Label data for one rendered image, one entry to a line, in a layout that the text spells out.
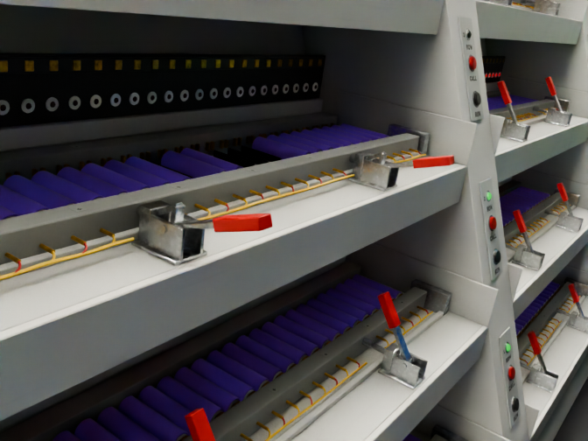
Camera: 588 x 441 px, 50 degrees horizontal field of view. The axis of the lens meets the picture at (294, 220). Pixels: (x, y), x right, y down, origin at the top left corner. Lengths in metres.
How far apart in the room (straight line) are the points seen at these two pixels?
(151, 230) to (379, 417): 0.30
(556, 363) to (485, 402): 0.35
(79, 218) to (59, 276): 0.04
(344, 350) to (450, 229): 0.23
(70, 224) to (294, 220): 0.18
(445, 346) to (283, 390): 0.24
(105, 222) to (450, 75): 0.48
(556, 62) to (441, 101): 0.70
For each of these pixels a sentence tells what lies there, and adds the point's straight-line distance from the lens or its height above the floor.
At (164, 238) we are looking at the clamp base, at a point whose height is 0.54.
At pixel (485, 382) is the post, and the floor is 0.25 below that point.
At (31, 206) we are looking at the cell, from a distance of 0.42.
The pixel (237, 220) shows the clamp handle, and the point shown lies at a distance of 0.35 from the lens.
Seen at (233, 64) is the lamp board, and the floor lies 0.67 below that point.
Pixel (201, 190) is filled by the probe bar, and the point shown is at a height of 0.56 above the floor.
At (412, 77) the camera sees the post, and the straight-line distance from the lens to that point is 0.79.
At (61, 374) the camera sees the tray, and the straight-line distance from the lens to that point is 0.35.
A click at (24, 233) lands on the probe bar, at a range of 0.37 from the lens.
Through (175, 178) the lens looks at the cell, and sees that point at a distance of 0.49.
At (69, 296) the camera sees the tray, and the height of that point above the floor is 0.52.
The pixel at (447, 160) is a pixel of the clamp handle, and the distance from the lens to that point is 0.57.
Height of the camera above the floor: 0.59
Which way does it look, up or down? 8 degrees down
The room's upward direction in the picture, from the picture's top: 10 degrees counter-clockwise
